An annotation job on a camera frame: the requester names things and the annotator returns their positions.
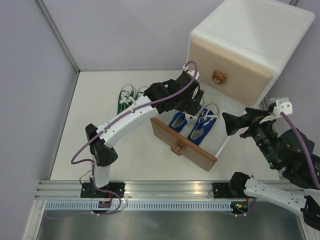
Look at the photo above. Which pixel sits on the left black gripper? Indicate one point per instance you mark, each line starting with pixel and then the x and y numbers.
pixel 191 107

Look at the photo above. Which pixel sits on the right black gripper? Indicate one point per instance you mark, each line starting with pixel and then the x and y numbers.
pixel 232 122

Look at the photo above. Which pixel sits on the blue sneaker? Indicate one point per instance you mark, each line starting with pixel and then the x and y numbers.
pixel 182 119
pixel 207 120

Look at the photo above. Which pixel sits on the brown drawer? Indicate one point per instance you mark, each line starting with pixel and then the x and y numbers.
pixel 206 154

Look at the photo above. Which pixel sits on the bear knob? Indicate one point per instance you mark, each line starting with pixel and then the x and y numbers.
pixel 176 150
pixel 219 77

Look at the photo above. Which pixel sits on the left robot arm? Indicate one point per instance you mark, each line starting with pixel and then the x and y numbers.
pixel 104 137

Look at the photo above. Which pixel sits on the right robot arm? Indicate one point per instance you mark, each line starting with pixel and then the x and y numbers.
pixel 286 149

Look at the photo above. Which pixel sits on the white cabinet shell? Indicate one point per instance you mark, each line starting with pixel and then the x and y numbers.
pixel 265 32

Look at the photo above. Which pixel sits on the beige upper drawer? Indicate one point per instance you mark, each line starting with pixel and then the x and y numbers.
pixel 246 80

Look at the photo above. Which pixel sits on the right green sneaker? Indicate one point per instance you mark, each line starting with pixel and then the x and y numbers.
pixel 140 92

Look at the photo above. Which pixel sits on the left green sneaker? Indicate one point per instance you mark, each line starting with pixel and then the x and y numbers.
pixel 126 98

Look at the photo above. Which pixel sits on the right aluminium frame rail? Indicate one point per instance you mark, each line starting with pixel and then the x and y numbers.
pixel 267 104

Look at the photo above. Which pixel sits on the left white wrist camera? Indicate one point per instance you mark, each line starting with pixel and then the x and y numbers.
pixel 191 72

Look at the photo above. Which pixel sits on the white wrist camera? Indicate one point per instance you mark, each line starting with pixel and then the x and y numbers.
pixel 277 106
pixel 191 72

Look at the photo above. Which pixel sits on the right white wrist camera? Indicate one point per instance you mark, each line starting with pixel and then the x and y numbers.
pixel 277 106

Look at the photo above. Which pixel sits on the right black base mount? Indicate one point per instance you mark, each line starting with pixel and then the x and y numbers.
pixel 221 190

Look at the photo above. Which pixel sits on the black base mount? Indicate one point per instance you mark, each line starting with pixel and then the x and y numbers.
pixel 221 190
pixel 89 191

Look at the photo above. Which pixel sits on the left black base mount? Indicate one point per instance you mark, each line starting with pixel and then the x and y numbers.
pixel 89 191

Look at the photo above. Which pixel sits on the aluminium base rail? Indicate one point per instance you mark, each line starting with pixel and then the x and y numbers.
pixel 135 190

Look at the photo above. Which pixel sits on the white slotted cable duct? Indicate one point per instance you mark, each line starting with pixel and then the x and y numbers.
pixel 133 205

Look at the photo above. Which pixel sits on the left corner aluminium post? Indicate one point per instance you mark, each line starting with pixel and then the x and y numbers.
pixel 57 34

